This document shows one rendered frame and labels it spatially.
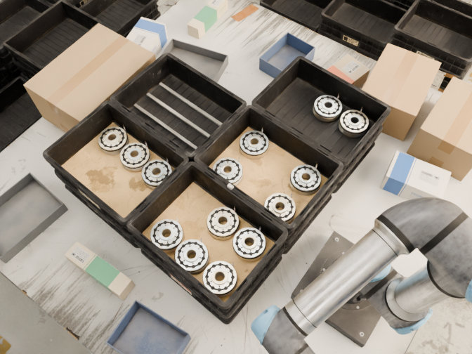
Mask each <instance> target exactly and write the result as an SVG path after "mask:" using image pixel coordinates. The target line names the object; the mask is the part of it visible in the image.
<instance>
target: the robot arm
mask: <svg viewBox="0 0 472 354"><path fill-rule="evenodd" d="M415 249H418V250H419V251H420V252H421V253H422V254H423V255H424V256H425V257H426V258H427V262H426V265H425V266H423V267H422V268H420V269H419V270H418V271H416V272H415V273H414V274H412V275H410V276H409V277H402V276H401V275H400V274H399V273H398V272H397V271H396V270H395V269H394V268H393V267H392V266H391V263H392V262H393V261H394V260H395V259H396V258H397V257H399V255H409V254H410V253H412V252H413V251H414V250H415ZM449 298H454V299H466V300H467V301H468V302H471V303H472V219H471V218H470V217H469V216H468V215H467V214H466V213H465V212H464V211H463V210H462V209H461V208H460V207H459V206H457V205H456V204H454V203H452V202H450V201H447V200H445V199H440V198H434V197H422V198H416V199H410V200H407V201H404V202H401V203H399V204H396V205H394V206H392V207H390V208H389V209H387V210H385V211H384V212H383V213H382V214H381V215H379V216H378V217H377V218H376V219H375V220H374V227H373V228H372V229H371V230H370V231H369V232H368V233H367V234H366V235H365V236H364V237H362V238H361V239H360V240H359V241H358V242H356V243H355V244H354V245H353V246H352V247H351V248H350V249H349V250H348V251H347V252H346V253H344V254H343V255H342V256H341V257H339V258H337V259H336V260H335V261H334V262H333V263H332V264H331V265H330V266H329V267H328V269H326V270H325V271H324V272H323V273H322V274H320V275H319V276H318V277H317V278H316V279H315V280H313V281H312V282H311V283H310V284H309V285H308V286H307V287H306V288H305V289H304V290H302V291H301V292H300V293H299V294H298V295H297V296H295V297H294V298H293V299H292V300H291V301H290V302H289V303H288V304H287V305H286V306H284V307H283V308H282V309H280V308H278V307H277V306H276V305H271V306H270V307H268V308H267V309H265V310H264V311H263V312H262V313H261V314H260V315H259V316H257V317H256V318H255V319H254V321H253V322H252V323H251V330H252V332H253V333H254V334H255V336H256V337H257V339H258V340H259V341H260V344H261V345H262V346H263V347H264V348H265V349H266V350H267V352H268V353H269V354H315V353H314V351H313V350H312V349H311V348H310V346H309V345H308V344H307V343H306V341H305V340H304V339H305V338H306V337H307V336H308V335H309V334H310V333H312V332H313V331H314V330H315V329H316V328H318V327H319V326H320V325H321V324H322V323H323V322H324V321H325V320H326V319H327V318H329V317H330V316H331V315H332V314H333V313H335V312H336V311H337V310H338V309H339V308H340V307H341V306H342V305H343V304H345V303H351V304H356V303H361V302H363V301H365V300H366V299H367V300H368V301H369V302H370V303H371V304H372V306H373V307H374V308H375V309H376V310H377V311H378V313H379V314H380V315H381V316H382V317H383V318H384V320H385V321H387V323H388V324H389V326H390V327H391V328H392V329H394V330H395V331H396V332H397V333H398V334H401V335H406V334H409V333H412V332H413V331H414V330H417V329H418V328H420V327H421V326H422V325H424V324H425V323H426V322H427V321H428V320H429V319H430V317H431V316H432V314H433V310H432V308H431V307H432V306H435V305H437V304H439V303H441V302H443V301H445V300H447V299H449Z"/></svg>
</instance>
